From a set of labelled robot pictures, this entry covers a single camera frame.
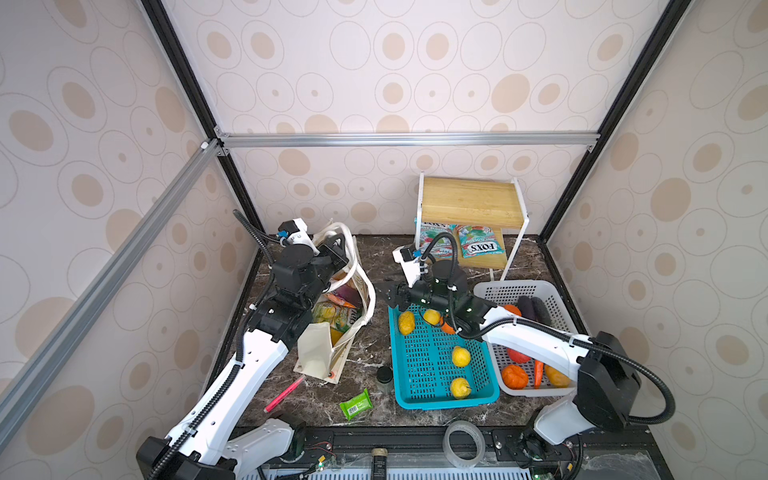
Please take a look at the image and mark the red tomato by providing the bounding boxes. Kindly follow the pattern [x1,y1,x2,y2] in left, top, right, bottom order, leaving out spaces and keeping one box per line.
[507,348,531,364]

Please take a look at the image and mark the orange carrot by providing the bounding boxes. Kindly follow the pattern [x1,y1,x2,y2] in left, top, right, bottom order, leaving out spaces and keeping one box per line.
[533,360,545,389]

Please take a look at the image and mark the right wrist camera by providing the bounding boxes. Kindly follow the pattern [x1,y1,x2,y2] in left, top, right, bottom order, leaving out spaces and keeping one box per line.
[392,245,426,287]

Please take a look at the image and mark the green wipes packet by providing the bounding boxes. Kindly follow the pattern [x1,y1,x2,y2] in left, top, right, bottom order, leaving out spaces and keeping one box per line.
[339,389,373,421]

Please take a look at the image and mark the teal Fox's candy bag right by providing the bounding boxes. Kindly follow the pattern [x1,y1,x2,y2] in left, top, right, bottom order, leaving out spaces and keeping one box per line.
[457,225,503,258]

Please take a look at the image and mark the green spring tea candy bag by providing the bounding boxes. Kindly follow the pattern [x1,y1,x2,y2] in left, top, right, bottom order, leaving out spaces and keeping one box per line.
[313,301,360,346]

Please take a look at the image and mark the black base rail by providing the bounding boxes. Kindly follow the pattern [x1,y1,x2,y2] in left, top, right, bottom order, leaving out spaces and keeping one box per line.
[232,416,672,479]

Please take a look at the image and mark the small yellow fruit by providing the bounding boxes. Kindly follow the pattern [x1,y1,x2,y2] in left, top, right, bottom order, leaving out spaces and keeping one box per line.
[422,309,443,326]

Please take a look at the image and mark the orange fruit in white basket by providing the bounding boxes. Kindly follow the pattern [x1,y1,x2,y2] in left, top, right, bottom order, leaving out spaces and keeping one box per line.
[503,304,522,316]

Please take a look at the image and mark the yellow starfruit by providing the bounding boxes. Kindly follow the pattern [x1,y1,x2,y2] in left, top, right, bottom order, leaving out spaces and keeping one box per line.
[398,311,416,336]

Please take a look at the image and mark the yellow mango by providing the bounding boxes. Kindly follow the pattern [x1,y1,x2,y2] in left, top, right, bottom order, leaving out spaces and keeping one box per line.
[544,365,571,388]

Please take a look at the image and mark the red candy bag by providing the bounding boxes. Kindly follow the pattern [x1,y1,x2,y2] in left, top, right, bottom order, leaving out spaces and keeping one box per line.
[327,294,358,309]

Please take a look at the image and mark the teal candy bag left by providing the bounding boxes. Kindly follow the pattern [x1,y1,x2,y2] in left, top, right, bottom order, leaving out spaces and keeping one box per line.
[419,222,455,259]

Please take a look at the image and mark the white wooden two-tier shelf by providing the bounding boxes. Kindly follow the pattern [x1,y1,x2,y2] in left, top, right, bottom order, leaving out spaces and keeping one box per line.
[414,173,530,280]

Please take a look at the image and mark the light purple eggplant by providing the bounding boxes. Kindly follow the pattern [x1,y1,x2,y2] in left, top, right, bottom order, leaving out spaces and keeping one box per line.
[329,285,363,308]

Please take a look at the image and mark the pink marker pen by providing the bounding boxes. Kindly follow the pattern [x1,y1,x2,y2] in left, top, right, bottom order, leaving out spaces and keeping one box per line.
[263,375,306,413]

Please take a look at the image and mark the white plastic basket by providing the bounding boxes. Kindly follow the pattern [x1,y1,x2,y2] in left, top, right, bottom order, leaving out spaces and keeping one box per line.
[473,280,585,397]

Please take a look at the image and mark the clear tape roll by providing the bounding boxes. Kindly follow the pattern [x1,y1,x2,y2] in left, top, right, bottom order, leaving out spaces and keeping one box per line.
[442,420,486,470]

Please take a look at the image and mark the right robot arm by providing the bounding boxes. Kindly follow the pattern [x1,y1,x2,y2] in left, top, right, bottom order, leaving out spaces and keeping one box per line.
[374,246,676,445]

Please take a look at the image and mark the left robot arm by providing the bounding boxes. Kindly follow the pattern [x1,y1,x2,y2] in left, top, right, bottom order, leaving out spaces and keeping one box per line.
[136,219,358,479]

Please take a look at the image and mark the aluminium frame bar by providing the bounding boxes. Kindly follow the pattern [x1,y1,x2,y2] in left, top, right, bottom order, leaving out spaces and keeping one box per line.
[1,130,600,449]

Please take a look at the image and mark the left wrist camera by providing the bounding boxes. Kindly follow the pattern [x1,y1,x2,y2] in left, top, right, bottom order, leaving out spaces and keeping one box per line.
[277,218,319,255]

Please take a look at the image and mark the dark small jar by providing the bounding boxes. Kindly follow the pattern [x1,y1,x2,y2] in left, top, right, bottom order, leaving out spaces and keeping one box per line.
[375,365,394,394]

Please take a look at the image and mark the cream canvas grocery bag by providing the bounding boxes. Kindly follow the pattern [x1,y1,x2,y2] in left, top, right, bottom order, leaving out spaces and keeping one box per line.
[294,222,376,384]

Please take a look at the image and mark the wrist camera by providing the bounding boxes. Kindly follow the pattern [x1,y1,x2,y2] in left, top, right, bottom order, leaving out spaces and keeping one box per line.
[392,245,426,287]
[277,218,319,255]

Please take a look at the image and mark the teal plastic basket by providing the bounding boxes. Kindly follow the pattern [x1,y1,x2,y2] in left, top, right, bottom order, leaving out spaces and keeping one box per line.
[388,305,500,411]

